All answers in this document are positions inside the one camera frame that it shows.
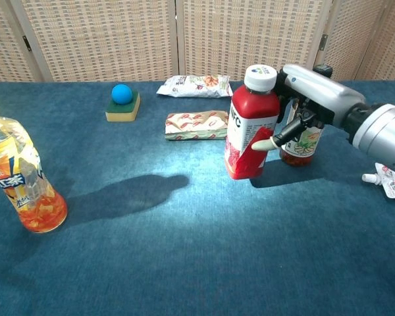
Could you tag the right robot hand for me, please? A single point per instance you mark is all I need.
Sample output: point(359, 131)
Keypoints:
point(322, 90)

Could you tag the dark sauce bottle black cap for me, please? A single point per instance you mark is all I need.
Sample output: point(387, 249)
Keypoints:
point(299, 154)

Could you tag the red juice bottle white cap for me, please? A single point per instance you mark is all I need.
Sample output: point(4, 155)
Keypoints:
point(250, 108)

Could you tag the iced tea bottle yellow cap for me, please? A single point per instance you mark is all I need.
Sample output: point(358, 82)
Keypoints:
point(19, 171)

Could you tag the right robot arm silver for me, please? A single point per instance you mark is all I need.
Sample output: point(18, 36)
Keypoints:
point(382, 131)

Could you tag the dark screen hinge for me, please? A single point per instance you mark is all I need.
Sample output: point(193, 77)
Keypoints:
point(26, 43)
point(323, 42)

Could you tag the white spout pouch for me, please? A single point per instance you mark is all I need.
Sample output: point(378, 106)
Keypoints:
point(393, 184)

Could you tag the white snack bag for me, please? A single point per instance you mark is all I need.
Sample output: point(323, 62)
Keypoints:
point(191, 87)

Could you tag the paper-wrapped box red print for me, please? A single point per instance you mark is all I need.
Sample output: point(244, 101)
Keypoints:
point(194, 126)

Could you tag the green and yellow sponge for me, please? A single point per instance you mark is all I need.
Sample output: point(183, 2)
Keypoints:
point(123, 114)

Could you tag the blue ball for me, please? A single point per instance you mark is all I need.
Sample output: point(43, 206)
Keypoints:
point(121, 93)

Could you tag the blue tablecloth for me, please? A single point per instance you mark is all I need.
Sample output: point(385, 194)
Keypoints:
point(184, 247)

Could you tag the woven folding screen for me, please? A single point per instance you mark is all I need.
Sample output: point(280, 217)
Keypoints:
point(118, 39)

